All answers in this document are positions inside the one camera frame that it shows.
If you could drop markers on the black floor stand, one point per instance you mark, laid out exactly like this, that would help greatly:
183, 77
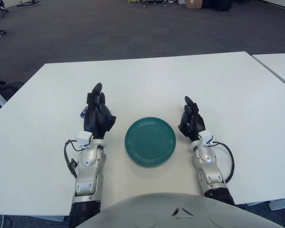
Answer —
28, 2

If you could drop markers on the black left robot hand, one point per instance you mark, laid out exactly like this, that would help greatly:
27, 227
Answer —
97, 118

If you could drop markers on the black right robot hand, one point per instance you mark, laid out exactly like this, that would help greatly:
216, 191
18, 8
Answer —
193, 123

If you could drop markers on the green round plate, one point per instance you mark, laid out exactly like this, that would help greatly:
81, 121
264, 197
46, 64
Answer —
150, 141

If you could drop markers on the grey robot torso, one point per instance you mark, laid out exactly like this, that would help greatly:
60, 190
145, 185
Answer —
180, 213

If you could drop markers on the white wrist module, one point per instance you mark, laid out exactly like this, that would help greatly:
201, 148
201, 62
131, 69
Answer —
84, 137
206, 137

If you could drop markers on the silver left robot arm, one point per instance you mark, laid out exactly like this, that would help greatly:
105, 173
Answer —
90, 161

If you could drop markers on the grey table foot beam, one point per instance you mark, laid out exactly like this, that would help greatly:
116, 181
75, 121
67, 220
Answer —
281, 204

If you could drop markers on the blue purple gum box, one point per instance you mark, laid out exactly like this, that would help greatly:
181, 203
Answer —
83, 112

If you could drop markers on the black office chair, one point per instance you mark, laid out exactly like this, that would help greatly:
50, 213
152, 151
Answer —
10, 88

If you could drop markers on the black cabinet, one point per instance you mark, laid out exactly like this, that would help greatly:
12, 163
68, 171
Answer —
217, 4

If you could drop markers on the black chair caster base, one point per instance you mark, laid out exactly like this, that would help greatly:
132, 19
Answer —
154, 2

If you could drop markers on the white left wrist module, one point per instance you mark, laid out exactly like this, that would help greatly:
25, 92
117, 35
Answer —
84, 137

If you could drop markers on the brown cardboard box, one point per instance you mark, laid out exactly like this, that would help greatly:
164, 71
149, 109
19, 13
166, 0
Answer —
194, 3

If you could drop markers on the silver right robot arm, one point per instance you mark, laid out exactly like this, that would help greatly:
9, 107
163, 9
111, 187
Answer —
206, 161

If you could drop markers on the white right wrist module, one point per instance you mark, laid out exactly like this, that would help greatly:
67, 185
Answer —
206, 137

